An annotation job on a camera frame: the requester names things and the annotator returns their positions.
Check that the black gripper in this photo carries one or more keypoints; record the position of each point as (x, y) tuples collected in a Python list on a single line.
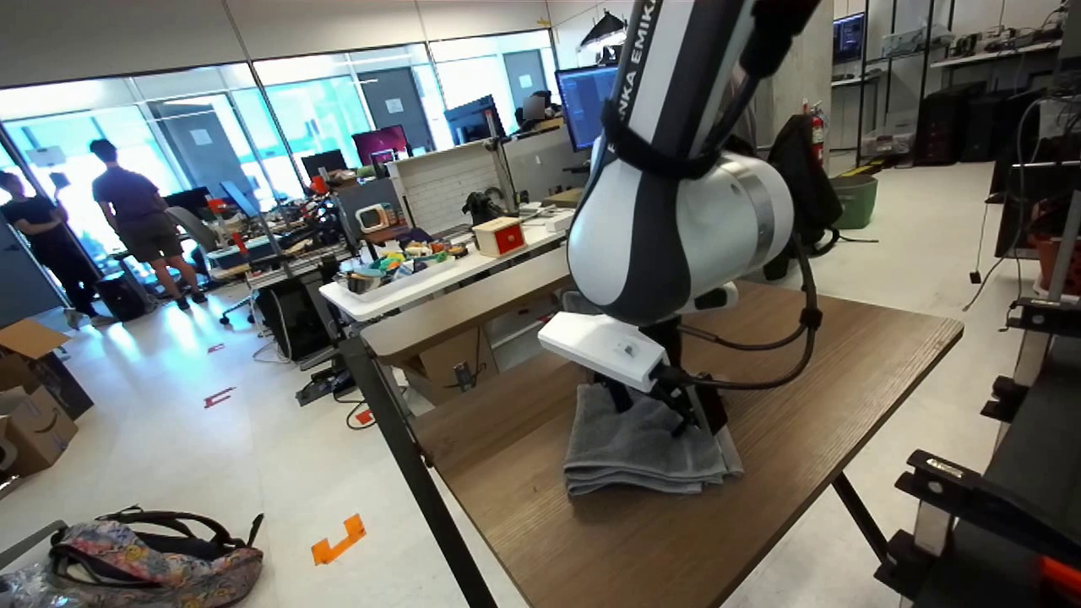
[(671, 387)]

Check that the grey towel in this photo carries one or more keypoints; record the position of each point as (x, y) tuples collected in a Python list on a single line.
[(645, 448)]

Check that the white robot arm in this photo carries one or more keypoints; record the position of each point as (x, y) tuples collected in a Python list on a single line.
[(671, 213)]

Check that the black perforated robot base table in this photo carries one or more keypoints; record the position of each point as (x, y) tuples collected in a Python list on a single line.
[(1003, 533)]

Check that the white cluttered table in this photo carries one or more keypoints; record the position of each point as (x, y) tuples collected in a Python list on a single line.
[(402, 293)]

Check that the long wooden bench table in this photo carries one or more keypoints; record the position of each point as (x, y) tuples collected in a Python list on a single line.
[(463, 304)]

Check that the red small box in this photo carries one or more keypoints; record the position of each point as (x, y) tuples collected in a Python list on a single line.
[(497, 237)]

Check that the computer monitor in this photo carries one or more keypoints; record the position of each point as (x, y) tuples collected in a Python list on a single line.
[(583, 100)]

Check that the colourful backpack on floor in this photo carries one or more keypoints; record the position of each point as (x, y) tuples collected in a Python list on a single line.
[(134, 559)]

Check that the standing person purple shirt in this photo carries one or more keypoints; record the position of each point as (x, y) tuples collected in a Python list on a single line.
[(145, 226)]

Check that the cardboard boxes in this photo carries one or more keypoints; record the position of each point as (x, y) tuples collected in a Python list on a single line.
[(38, 395)]

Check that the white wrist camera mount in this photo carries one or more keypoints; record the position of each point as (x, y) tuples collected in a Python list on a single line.
[(598, 344)]

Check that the black camera stand pole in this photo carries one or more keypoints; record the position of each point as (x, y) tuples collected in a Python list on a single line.
[(392, 423)]

